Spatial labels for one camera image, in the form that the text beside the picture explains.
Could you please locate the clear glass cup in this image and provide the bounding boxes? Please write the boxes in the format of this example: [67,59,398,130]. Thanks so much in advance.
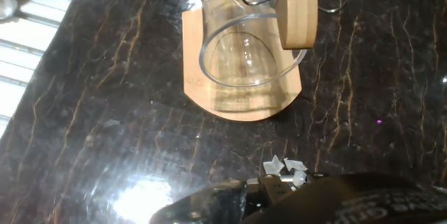
[195,0,308,88]

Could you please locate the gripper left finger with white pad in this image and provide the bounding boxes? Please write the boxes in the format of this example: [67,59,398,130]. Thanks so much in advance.
[258,154,293,204]

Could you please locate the wooden cup rack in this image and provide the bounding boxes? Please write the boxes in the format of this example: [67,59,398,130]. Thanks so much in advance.
[181,0,356,123]

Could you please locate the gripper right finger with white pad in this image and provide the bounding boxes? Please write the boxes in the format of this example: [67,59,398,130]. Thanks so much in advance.
[284,159,329,187]

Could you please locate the dark marble board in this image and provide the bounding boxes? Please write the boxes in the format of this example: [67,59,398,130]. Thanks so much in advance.
[0,0,447,224]

